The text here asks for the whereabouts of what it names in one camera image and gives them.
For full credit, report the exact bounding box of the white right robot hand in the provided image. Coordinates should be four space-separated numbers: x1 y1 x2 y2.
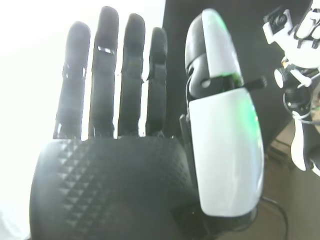
28 5 267 240

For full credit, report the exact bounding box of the black cable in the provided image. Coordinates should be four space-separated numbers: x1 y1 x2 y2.
259 196 289 240

